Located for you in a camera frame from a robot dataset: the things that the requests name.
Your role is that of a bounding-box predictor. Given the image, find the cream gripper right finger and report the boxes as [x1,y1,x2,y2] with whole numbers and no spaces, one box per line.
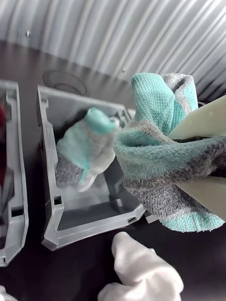
[180,175,226,221]

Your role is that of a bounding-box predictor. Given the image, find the white sock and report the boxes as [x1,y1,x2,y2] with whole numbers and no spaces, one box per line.
[97,231,185,301]
[0,285,17,301]

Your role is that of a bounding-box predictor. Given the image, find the teal and grey sock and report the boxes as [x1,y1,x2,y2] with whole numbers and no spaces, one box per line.
[113,72,226,232]
[55,107,121,192]

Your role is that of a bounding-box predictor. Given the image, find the cream gripper left finger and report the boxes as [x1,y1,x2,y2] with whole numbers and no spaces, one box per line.
[168,95,226,140]

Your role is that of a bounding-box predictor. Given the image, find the maroon sock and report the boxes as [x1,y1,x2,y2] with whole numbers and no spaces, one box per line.
[0,103,7,189]

